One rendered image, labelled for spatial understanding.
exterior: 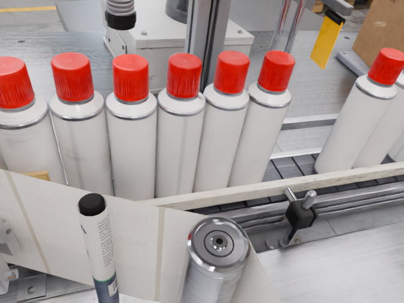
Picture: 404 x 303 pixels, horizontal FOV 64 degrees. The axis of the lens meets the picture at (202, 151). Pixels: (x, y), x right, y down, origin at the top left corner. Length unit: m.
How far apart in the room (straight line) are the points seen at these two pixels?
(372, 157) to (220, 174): 0.26
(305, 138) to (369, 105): 0.26
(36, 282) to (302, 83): 0.72
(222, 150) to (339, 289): 0.21
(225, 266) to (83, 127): 0.20
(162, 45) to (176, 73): 0.37
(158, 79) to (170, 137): 0.38
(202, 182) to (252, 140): 0.09
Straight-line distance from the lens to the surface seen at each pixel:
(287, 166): 0.54
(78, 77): 0.31
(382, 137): 0.55
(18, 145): 0.34
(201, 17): 0.46
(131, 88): 0.31
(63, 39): 0.97
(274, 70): 0.36
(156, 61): 0.70
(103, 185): 0.40
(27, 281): 0.47
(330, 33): 0.41
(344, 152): 0.51
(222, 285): 0.21
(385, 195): 0.61
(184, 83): 0.32
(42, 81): 0.80
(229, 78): 0.34
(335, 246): 0.47
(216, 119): 0.36
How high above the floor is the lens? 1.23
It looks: 42 degrees down
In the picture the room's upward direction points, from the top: 9 degrees clockwise
